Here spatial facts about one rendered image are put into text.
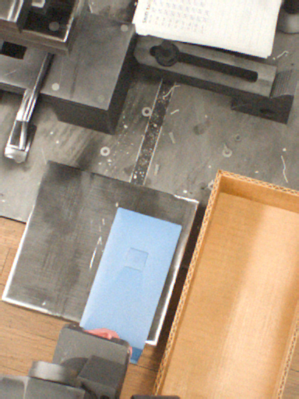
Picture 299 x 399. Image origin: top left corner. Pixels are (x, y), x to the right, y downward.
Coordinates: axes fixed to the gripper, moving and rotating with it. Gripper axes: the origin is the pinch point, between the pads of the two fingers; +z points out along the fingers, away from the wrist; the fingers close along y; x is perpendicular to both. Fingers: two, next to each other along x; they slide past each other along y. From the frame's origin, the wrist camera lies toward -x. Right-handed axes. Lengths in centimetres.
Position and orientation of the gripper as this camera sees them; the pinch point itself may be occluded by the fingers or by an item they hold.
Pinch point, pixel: (103, 348)
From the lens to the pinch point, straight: 102.1
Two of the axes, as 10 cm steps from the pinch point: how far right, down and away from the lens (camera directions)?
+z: 1.8, -2.4, 9.6
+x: -9.5, -2.8, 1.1
